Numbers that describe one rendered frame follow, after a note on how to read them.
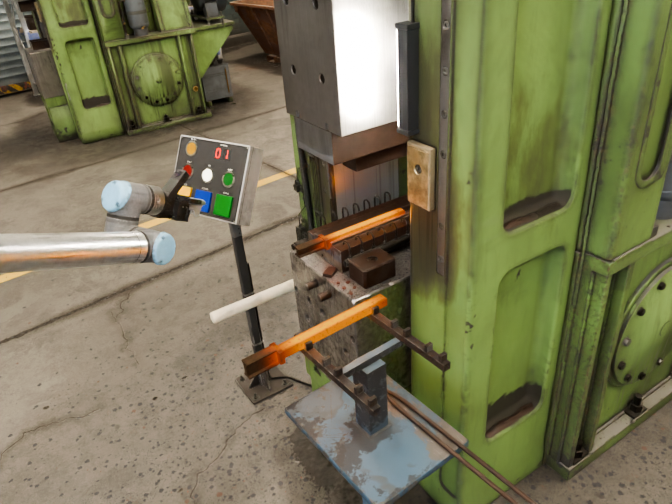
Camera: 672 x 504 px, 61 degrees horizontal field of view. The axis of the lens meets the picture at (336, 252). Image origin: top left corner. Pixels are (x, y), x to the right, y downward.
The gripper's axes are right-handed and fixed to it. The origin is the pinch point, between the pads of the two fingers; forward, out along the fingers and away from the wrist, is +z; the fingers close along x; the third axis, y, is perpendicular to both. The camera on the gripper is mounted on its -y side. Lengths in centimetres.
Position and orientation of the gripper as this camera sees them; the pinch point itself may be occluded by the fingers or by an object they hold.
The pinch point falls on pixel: (202, 200)
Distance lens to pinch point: 199.1
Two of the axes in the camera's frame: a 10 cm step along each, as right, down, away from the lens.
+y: -2.0, 9.8, 0.9
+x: 8.5, 2.2, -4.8
